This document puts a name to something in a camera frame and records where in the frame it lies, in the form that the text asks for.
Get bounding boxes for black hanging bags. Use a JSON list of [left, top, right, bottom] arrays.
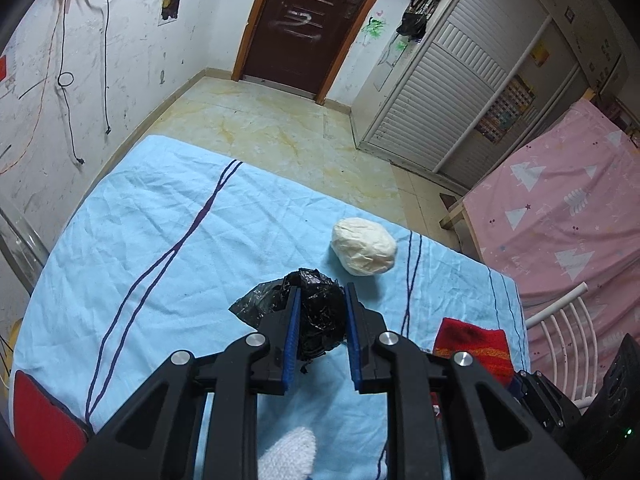
[[395, 0, 464, 44]]

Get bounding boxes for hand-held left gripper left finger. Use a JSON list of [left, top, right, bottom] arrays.
[[65, 286, 303, 480]]

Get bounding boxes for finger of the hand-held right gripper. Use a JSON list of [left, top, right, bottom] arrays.
[[509, 369, 583, 430]]

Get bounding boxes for pink tree-print bed curtain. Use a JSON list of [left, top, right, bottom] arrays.
[[462, 97, 640, 386]]

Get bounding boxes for colourful grid wall poster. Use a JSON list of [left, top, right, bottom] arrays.
[[474, 75, 537, 142]]

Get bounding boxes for light blue striped cloth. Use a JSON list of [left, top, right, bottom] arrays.
[[10, 135, 532, 480]]

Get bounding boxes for red stool seat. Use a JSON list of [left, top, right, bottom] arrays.
[[12, 370, 92, 480]]

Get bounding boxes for white slatted chair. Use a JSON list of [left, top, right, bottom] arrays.
[[525, 282, 610, 409]]

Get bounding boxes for black plastic bag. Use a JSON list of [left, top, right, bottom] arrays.
[[228, 268, 352, 362]]

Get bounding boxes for black wall cable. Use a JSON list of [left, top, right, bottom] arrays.
[[54, 0, 115, 167]]

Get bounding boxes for red knitted cloth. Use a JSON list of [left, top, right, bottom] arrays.
[[432, 317, 516, 389]]

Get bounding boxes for person's left hand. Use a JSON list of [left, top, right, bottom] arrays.
[[256, 426, 317, 480]]

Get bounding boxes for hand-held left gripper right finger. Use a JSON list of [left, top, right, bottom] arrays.
[[344, 282, 587, 480]]

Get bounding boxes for dark red door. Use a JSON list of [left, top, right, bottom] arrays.
[[232, 0, 398, 103]]

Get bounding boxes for white louvered wardrobe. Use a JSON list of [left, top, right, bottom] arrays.
[[357, 0, 632, 197]]

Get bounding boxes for white crumpled paper ball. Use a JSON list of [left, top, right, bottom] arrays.
[[330, 217, 398, 276]]

